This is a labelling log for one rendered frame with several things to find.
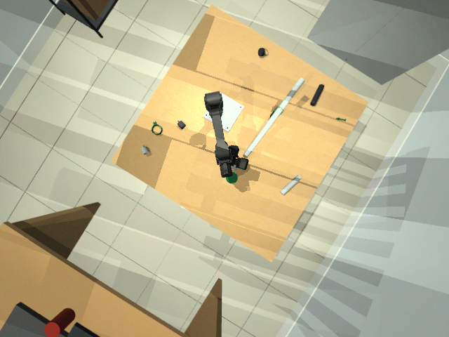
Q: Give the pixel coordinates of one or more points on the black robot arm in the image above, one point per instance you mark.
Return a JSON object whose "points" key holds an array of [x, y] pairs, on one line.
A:
{"points": [[223, 153]]}

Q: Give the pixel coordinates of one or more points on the black cylinder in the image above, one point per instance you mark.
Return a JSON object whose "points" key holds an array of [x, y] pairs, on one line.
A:
{"points": [[316, 95]]}

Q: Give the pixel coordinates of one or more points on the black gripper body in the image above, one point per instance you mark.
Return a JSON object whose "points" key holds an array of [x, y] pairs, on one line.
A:
{"points": [[241, 162]]}

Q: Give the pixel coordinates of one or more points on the dark green post with cap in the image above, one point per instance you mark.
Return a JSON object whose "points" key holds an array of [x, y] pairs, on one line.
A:
{"points": [[232, 179]]}

